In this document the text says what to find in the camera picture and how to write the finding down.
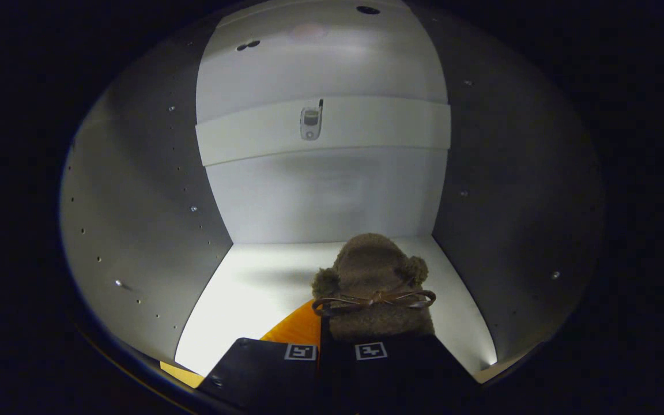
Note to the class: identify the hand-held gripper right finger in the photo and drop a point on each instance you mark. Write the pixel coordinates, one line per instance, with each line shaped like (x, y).
(401, 374)

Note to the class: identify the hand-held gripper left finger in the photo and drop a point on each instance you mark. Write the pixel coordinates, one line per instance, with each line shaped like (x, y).
(263, 374)

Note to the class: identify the brown plush shoe with bow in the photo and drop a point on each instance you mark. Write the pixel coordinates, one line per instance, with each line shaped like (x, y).
(372, 259)

